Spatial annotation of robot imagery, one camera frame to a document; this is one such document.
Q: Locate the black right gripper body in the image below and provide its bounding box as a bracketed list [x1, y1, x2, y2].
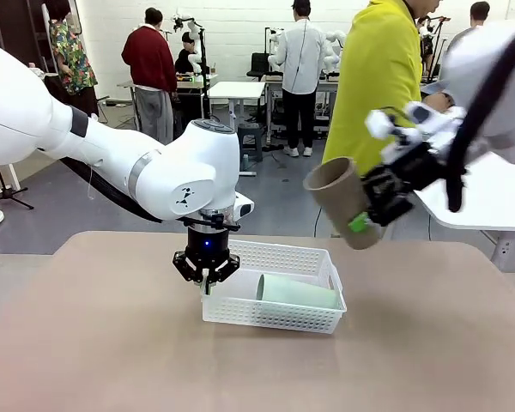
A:
[360, 143, 448, 194]

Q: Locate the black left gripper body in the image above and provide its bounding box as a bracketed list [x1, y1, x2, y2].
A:
[185, 229, 231, 271]

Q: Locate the brown paper cup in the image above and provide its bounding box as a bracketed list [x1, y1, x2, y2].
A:
[302, 156, 383, 251]

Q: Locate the white perforated plastic basket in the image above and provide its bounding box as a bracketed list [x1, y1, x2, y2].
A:
[200, 239, 348, 336]

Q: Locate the pale green paper cup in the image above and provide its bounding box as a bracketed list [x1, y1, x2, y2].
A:
[256, 274, 340, 310]

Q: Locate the person right hand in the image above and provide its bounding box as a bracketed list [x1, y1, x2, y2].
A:
[422, 91, 456, 112]

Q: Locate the person in yellow cape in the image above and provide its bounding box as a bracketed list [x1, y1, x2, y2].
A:
[323, 0, 445, 240]

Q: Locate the white side table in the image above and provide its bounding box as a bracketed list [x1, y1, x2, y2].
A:
[411, 162, 515, 274]

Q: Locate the grey plastic stool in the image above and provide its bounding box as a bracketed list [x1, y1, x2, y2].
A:
[239, 123, 264, 163]

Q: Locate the person in white shirt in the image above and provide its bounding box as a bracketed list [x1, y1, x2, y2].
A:
[273, 0, 327, 158]

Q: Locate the white standing desk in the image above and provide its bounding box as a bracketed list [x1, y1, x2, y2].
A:
[208, 81, 267, 178]

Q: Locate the black pole stand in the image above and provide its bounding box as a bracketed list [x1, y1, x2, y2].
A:
[198, 25, 210, 128]

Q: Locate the man in grey sweater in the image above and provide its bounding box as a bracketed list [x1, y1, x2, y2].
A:
[448, 1, 493, 51]

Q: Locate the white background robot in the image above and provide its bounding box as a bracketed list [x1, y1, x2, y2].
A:
[267, 28, 285, 70]
[173, 10, 205, 74]

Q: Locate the black office chair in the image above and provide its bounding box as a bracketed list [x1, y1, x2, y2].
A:
[246, 53, 272, 81]

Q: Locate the seated person in black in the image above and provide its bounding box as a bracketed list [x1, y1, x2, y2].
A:
[174, 36, 199, 75]

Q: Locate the black floor tripod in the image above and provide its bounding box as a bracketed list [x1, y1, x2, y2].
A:
[0, 165, 34, 211]

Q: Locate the man in red sweater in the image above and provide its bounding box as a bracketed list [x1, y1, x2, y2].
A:
[120, 7, 178, 145]

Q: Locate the woman in floral shirt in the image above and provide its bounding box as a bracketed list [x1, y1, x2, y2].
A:
[45, 0, 100, 124]

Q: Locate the dark wooden shelf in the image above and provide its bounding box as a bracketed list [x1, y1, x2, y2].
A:
[0, 0, 52, 74]

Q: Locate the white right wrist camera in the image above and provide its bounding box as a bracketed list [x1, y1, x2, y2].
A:
[364, 100, 471, 149]

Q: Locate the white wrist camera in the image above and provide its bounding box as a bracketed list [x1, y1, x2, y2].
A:
[233, 195, 255, 218]
[364, 100, 471, 149]

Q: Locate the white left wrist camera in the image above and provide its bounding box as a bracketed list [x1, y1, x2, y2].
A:
[233, 195, 255, 218]

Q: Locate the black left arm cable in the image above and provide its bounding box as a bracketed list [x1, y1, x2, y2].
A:
[59, 156, 164, 224]

